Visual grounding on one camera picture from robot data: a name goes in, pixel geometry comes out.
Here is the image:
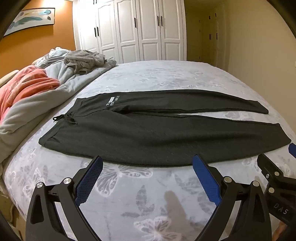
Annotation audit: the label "crumpled grey garment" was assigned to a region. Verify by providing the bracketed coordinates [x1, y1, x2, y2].
[64, 49, 107, 75]

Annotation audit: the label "light grey duvet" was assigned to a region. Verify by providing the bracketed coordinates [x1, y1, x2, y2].
[0, 47, 117, 172]

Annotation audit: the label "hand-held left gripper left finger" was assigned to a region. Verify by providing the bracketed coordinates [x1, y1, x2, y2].
[26, 156, 103, 241]

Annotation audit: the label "white panelled wardrobe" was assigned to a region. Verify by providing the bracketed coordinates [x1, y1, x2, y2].
[72, 0, 187, 64]

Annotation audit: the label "dark grey pants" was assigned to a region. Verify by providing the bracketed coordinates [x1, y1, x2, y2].
[38, 89, 292, 167]

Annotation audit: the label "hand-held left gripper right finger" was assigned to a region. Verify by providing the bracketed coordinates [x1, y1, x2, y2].
[193, 154, 272, 241]

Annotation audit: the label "framed feather wall picture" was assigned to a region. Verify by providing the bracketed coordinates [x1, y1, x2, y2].
[3, 8, 55, 37]

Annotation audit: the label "bed with butterfly sheet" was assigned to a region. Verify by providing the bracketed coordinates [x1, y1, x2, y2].
[0, 60, 296, 241]

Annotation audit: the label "pink blanket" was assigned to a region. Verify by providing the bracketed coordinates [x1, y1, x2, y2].
[0, 65, 61, 121]

